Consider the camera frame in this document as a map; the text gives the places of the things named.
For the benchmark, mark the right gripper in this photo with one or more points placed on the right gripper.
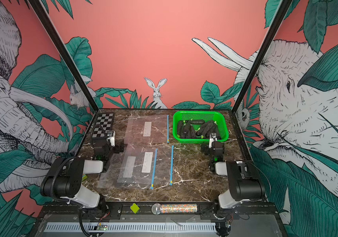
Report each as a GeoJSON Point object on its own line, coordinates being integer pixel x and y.
{"type": "Point", "coordinates": [216, 148]}

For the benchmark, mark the clear zip-top bag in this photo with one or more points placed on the clear zip-top bag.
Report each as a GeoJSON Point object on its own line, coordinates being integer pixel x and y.
{"type": "Point", "coordinates": [147, 130]}
{"type": "Point", "coordinates": [163, 171]}
{"type": "Point", "coordinates": [132, 169]}

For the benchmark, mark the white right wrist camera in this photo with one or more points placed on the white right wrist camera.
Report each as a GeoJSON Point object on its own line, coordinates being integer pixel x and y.
{"type": "Point", "coordinates": [213, 138]}

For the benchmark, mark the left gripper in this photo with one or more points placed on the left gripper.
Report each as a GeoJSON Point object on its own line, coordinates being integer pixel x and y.
{"type": "Point", "coordinates": [100, 149]}

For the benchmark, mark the black white checkerboard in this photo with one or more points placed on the black white checkerboard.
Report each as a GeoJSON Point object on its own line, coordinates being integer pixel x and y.
{"type": "Point", "coordinates": [103, 123]}

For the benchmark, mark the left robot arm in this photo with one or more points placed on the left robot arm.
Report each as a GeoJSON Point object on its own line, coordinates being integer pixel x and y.
{"type": "Point", "coordinates": [63, 181]}

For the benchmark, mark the lime green sticky note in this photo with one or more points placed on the lime green sticky note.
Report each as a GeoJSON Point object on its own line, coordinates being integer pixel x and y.
{"type": "Point", "coordinates": [135, 208]}

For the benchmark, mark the black frame post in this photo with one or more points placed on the black frame post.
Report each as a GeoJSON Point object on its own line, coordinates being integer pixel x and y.
{"type": "Point", "coordinates": [277, 20]}
{"type": "Point", "coordinates": [45, 20]}

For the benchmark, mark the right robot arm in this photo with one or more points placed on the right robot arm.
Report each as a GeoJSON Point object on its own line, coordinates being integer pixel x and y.
{"type": "Point", "coordinates": [243, 178]}

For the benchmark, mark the sprinkle-filled cylinder tube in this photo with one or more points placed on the sprinkle-filled cylinder tube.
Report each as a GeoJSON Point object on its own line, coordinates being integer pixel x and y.
{"type": "Point", "coordinates": [158, 208]}

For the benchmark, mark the white perforated rail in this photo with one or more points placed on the white perforated rail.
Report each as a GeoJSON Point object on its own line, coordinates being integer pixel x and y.
{"type": "Point", "coordinates": [130, 227]}

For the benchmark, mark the green plastic basket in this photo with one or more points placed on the green plastic basket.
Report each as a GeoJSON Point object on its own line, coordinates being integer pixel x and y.
{"type": "Point", "coordinates": [196, 127]}

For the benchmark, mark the right black frame post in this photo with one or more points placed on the right black frame post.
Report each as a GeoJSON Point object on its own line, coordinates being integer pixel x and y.
{"type": "Point", "coordinates": [277, 20]}

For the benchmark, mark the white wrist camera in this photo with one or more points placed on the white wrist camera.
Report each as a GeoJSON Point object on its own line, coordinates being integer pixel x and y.
{"type": "Point", "coordinates": [111, 138]}
{"type": "Point", "coordinates": [213, 138]}

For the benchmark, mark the left black frame post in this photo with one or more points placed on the left black frame post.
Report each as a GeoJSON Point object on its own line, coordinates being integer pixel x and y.
{"type": "Point", "coordinates": [45, 20]}

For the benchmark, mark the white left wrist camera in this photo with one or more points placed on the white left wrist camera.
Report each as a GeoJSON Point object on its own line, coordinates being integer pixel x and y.
{"type": "Point", "coordinates": [111, 138]}

